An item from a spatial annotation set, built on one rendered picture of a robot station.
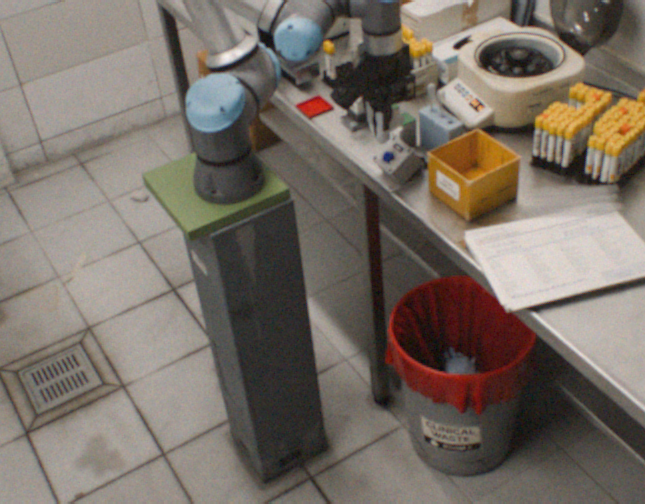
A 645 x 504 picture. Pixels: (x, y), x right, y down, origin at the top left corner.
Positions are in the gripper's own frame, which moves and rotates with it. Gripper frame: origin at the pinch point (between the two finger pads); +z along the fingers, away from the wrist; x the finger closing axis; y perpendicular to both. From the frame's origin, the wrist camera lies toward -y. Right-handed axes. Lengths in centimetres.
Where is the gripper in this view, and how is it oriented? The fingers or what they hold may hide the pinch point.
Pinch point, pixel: (377, 139)
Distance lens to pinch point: 189.7
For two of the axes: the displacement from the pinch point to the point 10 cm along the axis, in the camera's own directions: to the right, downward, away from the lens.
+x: -5.0, -5.4, 6.8
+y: 8.6, -3.9, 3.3
